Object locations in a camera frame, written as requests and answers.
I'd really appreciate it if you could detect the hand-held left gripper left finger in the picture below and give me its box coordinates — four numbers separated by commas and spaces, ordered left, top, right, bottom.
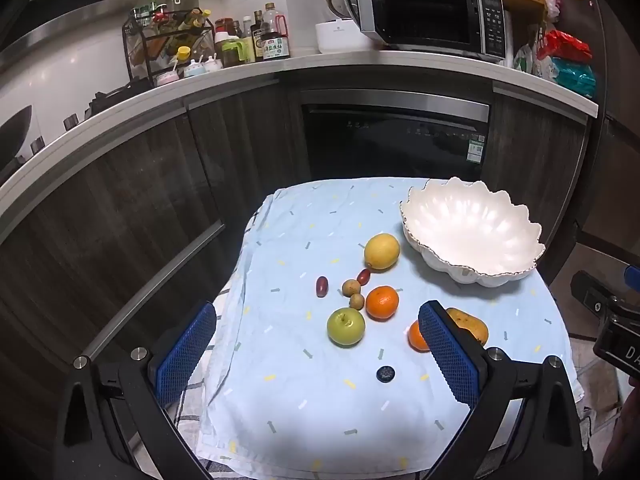
52, 300, 218, 480

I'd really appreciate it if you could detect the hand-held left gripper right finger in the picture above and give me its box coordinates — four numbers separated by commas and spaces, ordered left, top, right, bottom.
417, 300, 586, 480

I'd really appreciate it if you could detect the orange tangerine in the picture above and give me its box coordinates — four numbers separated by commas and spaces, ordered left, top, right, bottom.
365, 285, 400, 321
407, 319, 432, 352

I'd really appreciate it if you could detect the green apple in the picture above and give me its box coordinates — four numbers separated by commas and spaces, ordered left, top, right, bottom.
327, 307, 366, 347

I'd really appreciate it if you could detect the yellow lemon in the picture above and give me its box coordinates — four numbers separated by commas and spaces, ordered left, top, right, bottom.
363, 233, 401, 272

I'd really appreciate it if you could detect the white scalloped bowl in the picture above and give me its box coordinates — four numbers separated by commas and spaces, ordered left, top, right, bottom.
399, 176, 547, 288

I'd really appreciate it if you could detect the white checked cloth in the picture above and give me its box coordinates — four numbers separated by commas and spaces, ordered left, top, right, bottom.
165, 280, 251, 480

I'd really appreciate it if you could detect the light blue patterned tablecloth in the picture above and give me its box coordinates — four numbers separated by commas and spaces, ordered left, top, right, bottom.
199, 176, 586, 476

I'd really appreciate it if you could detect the teal plastic bag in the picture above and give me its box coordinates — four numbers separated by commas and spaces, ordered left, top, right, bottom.
552, 57, 597, 98

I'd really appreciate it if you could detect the dark wooden base cabinet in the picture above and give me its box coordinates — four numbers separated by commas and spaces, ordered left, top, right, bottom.
0, 75, 596, 411

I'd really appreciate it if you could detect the black built-in dishwasher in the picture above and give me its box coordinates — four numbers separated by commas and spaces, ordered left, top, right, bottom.
300, 89, 493, 183

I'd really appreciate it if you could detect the dark grey refrigerator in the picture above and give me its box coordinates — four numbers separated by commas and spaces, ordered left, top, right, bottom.
545, 0, 640, 286

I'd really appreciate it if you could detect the red plastic bag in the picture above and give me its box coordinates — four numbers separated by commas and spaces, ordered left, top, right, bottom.
542, 30, 593, 63

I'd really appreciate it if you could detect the green white plastic bag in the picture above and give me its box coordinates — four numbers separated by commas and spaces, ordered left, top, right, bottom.
512, 42, 543, 76

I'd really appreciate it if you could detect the black gas stove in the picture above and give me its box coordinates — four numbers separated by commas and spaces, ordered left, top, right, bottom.
82, 80, 151, 116

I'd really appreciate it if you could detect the white kitchen countertop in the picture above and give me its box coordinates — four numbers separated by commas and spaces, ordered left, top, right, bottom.
0, 50, 599, 246

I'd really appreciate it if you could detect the black wok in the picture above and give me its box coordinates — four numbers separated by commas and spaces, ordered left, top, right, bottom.
0, 105, 33, 166

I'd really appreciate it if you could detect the green oil jug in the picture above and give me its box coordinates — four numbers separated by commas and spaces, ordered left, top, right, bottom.
221, 40, 256, 67

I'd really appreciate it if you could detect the large soy sauce bottle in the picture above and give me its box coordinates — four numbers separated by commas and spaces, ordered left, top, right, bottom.
261, 2, 291, 61

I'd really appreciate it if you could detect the silver black microwave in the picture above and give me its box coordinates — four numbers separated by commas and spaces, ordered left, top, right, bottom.
341, 0, 507, 63

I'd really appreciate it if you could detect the dark glass bottle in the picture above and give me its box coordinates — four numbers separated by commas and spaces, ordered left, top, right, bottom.
251, 10, 266, 61

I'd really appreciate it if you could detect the white rice cooker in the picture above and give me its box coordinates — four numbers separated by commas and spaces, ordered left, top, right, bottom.
320, 0, 358, 23

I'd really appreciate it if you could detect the black wire spice rack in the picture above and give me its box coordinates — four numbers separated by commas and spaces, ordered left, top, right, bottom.
122, 7, 217, 83

